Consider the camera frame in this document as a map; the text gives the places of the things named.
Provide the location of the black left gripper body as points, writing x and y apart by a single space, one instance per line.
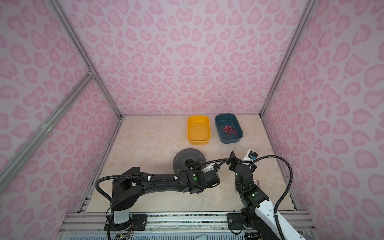
200 167

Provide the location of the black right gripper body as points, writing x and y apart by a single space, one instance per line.
236 163

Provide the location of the dark grey cable spool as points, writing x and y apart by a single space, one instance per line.
186 156

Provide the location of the yellow plastic tray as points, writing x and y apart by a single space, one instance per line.
198 130

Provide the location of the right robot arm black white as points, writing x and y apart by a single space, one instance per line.
259 212

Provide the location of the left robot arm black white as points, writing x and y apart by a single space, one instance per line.
122 191

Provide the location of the teal plastic tray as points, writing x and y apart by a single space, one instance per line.
229 129

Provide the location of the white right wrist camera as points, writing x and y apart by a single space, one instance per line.
251 157

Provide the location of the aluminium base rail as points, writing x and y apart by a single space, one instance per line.
180 223

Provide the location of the right aluminium corner post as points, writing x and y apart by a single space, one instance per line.
295 39

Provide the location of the aluminium corner frame post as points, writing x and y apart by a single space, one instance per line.
80 48

